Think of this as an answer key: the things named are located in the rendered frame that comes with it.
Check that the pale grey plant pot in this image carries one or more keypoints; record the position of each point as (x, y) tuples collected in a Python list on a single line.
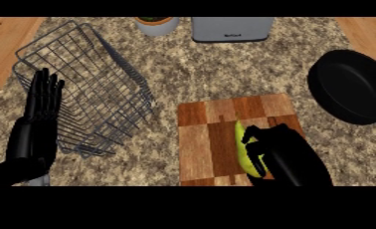
[(157, 25)]

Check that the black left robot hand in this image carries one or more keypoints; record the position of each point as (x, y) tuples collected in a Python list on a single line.
[(30, 140)]

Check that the wooden checkered cutting board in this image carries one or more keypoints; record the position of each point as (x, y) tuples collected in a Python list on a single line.
[(210, 143)]

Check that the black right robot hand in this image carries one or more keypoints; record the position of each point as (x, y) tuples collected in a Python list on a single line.
[(290, 156)]

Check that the grey toaster appliance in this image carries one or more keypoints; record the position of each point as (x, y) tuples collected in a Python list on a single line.
[(232, 29)]

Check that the yellow-green pear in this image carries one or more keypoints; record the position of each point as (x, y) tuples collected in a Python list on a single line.
[(241, 143)]

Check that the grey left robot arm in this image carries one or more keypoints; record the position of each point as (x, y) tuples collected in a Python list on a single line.
[(39, 180)]

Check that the black pot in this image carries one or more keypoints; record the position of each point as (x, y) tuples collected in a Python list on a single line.
[(346, 87)]

